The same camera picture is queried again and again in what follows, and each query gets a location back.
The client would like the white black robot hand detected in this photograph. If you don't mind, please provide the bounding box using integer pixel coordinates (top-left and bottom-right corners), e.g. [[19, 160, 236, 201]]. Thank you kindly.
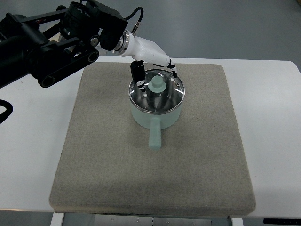
[[113, 30, 177, 92]]

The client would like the glass lid with green knob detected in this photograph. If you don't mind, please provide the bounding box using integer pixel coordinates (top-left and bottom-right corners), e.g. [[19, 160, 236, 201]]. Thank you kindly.
[[128, 69, 185, 114]]

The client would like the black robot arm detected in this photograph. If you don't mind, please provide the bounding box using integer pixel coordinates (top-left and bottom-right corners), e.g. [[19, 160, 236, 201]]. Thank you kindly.
[[0, 0, 129, 88]]

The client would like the mint green saucepan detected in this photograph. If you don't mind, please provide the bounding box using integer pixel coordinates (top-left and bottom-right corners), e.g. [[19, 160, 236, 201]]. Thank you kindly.
[[130, 104, 182, 151]]

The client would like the grey felt mat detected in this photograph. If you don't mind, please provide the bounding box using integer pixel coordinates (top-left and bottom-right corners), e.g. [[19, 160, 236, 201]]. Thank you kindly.
[[49, 63, 256, 217]]

